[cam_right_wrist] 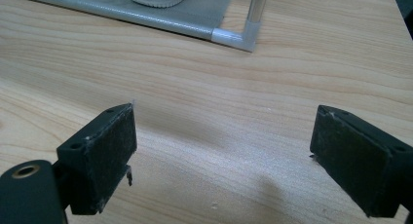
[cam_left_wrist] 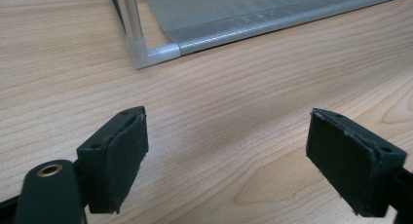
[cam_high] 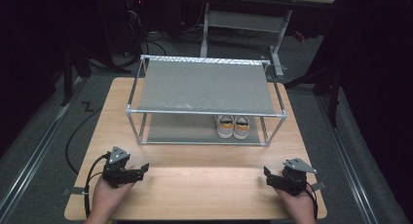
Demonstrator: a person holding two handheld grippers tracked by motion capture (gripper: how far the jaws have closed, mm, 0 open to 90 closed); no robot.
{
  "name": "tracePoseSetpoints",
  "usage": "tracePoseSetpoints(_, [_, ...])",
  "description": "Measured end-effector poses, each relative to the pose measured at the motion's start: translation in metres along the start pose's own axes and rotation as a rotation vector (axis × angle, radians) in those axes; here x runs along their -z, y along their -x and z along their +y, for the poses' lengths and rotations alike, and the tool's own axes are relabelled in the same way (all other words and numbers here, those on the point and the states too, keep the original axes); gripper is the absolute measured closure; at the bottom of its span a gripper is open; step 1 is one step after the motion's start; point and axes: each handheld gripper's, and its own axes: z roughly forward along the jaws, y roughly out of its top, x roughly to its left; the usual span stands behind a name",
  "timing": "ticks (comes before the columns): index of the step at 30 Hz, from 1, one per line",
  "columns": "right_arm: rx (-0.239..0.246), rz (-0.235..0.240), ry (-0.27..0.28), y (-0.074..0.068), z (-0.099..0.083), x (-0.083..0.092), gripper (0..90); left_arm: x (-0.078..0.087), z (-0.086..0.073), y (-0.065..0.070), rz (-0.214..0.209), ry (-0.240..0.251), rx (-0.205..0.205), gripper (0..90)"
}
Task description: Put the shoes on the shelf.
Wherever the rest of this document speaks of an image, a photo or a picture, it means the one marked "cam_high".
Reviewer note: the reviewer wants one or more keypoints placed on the wooden desk with white legs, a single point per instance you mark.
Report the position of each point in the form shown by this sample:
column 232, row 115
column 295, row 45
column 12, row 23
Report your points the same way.
column 246, row 21

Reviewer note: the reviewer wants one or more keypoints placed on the grey tape strip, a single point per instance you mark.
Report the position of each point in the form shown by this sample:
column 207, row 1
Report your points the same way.
column 73, row 191
column 319, row 185

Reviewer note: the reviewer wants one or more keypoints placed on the small red object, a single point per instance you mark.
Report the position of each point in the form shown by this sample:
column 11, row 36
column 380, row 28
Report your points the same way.
column 299, row 36

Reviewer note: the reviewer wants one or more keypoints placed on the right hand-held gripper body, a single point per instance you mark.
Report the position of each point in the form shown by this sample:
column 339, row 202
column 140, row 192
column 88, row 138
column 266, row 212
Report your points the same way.
column 295, row 178

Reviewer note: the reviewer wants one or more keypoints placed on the grey metal floor rail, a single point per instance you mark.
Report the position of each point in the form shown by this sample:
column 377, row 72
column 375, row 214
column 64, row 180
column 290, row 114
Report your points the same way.
column 35, row 151
column 347, row 162

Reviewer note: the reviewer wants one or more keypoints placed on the person's left hand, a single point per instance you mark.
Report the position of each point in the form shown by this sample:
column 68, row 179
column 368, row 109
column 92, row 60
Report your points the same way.
column 105, row 199

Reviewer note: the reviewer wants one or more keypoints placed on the person's right hand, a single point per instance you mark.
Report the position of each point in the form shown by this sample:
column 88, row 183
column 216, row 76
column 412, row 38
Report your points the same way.
column 300, row 209

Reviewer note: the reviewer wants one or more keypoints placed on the white grey child sneaker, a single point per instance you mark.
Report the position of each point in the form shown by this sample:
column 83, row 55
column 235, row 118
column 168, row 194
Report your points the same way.
column 242, row 129
column 225, row 128

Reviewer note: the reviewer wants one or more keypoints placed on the black metal stand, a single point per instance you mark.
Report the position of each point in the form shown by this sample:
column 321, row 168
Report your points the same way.
column 332, row 94
column 68, row 78

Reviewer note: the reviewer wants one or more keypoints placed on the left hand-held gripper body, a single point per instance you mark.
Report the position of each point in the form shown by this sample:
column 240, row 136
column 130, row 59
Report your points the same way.
column 117, row 168

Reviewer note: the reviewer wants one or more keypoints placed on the grey metal shoe rack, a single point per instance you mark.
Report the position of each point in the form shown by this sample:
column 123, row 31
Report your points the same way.
column 206, row 86

